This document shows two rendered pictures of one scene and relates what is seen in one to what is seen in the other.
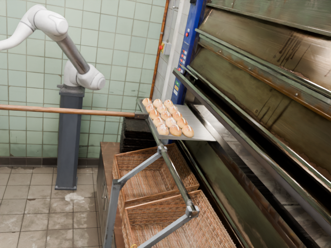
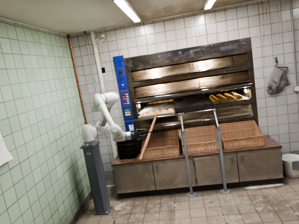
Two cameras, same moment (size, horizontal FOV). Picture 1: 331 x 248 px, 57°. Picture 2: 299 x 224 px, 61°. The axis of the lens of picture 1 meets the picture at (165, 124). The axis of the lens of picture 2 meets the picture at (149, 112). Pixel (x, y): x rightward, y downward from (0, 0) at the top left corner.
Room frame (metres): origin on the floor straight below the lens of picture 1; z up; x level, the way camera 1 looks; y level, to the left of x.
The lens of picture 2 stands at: (0.13, 3.45, 1.89)
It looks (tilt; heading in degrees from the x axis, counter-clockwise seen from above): 10 degrees down; 298
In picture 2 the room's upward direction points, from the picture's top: 9 degrees counter-clockwise
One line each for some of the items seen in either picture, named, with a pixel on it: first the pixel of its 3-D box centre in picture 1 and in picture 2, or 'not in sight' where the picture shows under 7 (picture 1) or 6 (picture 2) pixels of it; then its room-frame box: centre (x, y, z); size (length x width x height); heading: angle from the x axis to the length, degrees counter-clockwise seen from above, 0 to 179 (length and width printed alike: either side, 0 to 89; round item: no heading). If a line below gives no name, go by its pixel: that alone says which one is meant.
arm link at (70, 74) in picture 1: (74, 71); (88, 132); (2.46, 0.84, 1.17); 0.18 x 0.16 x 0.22; 64
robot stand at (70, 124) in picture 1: (69, 139); (97, 178); (2.47, 0.85, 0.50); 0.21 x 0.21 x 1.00; 16
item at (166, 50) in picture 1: (166, 48); not in sight; (2.76, 0.13, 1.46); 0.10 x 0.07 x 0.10; 20
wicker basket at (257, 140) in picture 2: not in sight; (239, 134); (0.69, -0.38, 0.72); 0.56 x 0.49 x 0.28; 19
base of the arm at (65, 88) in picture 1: (70, 86); (89, 142); (2.46, 0.87, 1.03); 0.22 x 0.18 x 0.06; 106
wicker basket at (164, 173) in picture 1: (151, 177); (160, 143); (1.81, 0.02, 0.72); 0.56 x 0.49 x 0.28; 20
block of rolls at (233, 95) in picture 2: not in sight; (224, 96); (0.97, -1.04, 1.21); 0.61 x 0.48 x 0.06; 110
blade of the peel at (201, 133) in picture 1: (174, 117); (157, 113); (1.83, -0.05, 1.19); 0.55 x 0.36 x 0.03; 20
